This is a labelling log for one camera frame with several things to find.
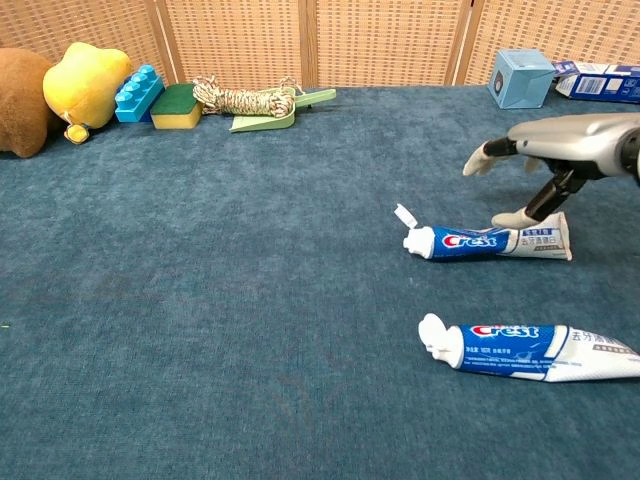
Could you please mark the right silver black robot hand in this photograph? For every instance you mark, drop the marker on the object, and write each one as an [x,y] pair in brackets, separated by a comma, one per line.
[575,140]

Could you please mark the blue white Crest toothpaste tube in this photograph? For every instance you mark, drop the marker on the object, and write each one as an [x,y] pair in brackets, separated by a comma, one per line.
[500,350]
[465,242]

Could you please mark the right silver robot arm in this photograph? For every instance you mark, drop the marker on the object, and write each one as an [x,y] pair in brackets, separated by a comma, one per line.
[635,155]

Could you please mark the blue white toothpaste carton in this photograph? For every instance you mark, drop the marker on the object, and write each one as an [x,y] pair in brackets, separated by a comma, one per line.
[600,85]

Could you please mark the light blue cardboard box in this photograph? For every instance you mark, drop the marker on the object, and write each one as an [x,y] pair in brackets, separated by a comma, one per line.
[520,80]

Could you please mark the light green dustpan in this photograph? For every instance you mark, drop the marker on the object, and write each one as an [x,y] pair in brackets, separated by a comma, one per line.
[260,123]

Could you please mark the woven wooden folding screen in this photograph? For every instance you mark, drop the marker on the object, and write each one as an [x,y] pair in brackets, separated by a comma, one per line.
[240,40]

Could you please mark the green yellow sponge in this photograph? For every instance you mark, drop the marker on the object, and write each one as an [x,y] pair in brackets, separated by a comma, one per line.
[175,107]

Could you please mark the blue table cloth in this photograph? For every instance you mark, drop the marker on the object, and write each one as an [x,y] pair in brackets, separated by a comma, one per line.
[200,300]

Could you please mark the blue toy building brick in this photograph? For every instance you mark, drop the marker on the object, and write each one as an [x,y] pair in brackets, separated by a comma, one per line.
[135,97]

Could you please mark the yellow plush toy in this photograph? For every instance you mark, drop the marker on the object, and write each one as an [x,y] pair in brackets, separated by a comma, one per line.
[85,85]

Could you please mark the brown plush toy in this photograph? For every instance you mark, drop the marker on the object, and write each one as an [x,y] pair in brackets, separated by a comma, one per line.
[20,110]

